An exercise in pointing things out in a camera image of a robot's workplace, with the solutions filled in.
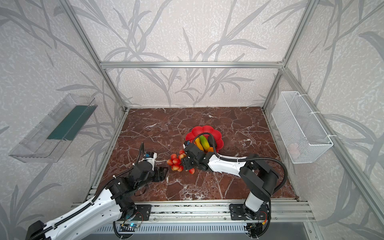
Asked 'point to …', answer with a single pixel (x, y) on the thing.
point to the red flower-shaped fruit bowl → (207, 131)
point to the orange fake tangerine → (210, 149)
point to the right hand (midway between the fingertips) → (186, 155)
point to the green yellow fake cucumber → (205, 143)
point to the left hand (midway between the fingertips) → (166, 165)
